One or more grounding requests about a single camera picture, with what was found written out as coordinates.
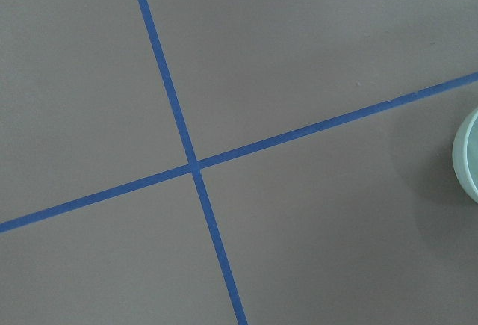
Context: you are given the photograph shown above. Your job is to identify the green bowl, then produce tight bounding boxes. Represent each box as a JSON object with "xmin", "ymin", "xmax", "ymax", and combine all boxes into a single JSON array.
[{"xmin": 452, "ymin": 108, "xmax": 477, "ymax": 203}]

